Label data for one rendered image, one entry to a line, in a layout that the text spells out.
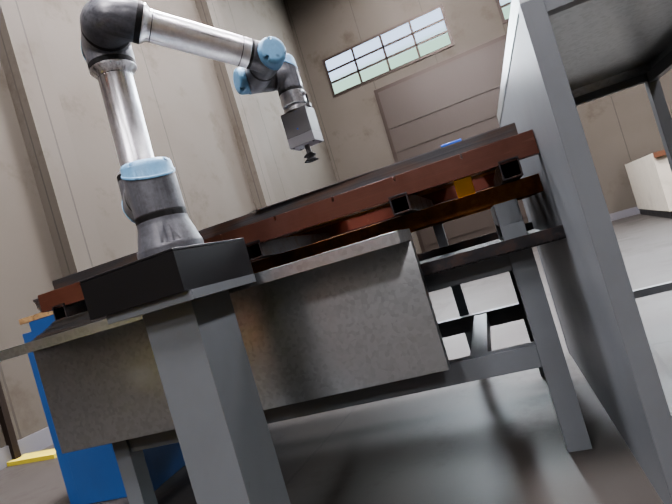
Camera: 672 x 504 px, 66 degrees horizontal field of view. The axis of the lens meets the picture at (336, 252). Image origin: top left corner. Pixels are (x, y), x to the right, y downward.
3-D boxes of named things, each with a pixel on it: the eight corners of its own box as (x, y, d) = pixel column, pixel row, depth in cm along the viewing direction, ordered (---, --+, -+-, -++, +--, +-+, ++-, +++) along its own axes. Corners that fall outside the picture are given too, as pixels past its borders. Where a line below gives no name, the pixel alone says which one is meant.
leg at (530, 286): (564, 442, 140) (493, 205, 141) (588, 439, 138) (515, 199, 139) (568, 452, 134) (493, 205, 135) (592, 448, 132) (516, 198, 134)
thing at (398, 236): (42, 348, 173) (40, 340, 174) (412, 239, 137) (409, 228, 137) (-12, 365, 154) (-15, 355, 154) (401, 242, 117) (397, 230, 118)
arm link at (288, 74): (262, 65, 153) (288, 63, 157) (273, 100, 153) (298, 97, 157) (270, 52, 146) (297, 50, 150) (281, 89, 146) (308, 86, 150)
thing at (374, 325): (71, 448, 173) (42, 348, 173) (450, 365, 136) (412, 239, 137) (62, 454, 169) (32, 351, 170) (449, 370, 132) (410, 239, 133)
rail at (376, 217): (182, 284, 247) (178, 272, 247) (511, 181, 203) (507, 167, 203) (171, 286, 238) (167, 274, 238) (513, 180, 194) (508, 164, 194)
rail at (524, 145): (51, 310, 176) (47, 294, 176) (537, 154, 130) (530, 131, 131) (42, 312, 173) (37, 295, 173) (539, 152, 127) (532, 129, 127)
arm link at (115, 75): (130, 223, 121) (73, 2, 123) (127, 233, 135) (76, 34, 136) (181, 213, 127) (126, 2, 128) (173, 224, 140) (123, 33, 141)
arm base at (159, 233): (175, 250, 109) (161, 205, 109) (124, 268, 115) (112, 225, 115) (218, 243, 122) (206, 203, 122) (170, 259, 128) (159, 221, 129)
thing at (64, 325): (61, 333, 170) (58, 322, 170) (158, 304, 159) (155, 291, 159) (29, 342, 158) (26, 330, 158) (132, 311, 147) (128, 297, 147)
